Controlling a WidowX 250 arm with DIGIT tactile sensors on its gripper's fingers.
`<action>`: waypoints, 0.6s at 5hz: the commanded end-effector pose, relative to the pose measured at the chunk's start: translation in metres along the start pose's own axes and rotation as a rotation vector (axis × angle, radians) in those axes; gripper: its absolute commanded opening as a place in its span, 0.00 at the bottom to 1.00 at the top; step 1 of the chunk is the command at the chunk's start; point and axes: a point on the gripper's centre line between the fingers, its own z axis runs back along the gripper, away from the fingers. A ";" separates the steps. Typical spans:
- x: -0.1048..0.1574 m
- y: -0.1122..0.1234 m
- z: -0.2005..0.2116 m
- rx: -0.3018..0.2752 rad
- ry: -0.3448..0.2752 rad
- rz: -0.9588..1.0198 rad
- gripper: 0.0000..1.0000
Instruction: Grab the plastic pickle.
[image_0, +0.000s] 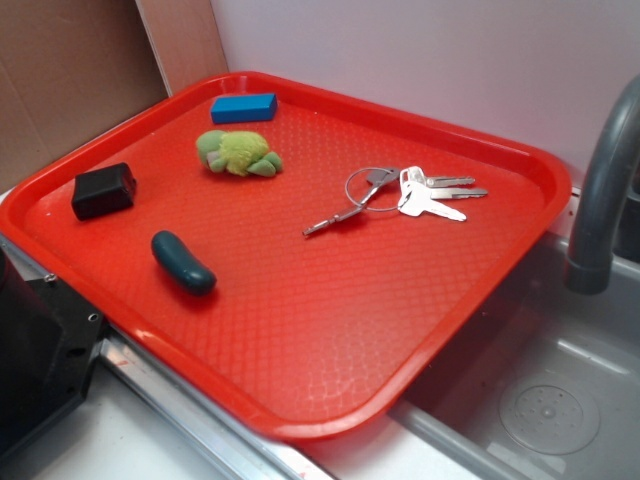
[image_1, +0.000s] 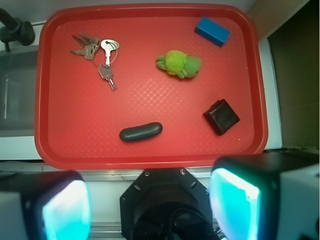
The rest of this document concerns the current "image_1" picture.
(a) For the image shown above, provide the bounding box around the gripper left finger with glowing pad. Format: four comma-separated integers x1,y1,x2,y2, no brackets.
0,171,92,240

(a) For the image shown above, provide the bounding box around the blue rectangular block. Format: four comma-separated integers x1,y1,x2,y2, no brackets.
194,17,230,47

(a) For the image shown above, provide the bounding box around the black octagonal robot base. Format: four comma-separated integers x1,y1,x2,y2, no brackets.
119,168,218,240

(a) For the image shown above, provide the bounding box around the dark green plastic pickle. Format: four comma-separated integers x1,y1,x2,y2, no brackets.
119,122,163,142

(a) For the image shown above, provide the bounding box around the silver key with square head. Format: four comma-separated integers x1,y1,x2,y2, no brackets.
98,64,117,91

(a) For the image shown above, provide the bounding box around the silver key with oval head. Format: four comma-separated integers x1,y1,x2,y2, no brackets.
100,39,120,66

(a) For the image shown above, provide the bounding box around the bunch of small keys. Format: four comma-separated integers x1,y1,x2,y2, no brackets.
70,32,101,61

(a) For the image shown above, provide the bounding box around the grey sink basin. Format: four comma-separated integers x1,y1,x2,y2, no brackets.
0,49,38,137

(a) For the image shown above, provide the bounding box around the red plastic tray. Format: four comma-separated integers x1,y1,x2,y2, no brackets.
34,3,268,170

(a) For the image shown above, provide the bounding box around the green plush turtle toy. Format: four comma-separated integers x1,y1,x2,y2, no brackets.
155,50,202,79

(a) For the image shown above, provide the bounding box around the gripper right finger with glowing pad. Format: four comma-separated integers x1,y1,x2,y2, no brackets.
208,151,320,240

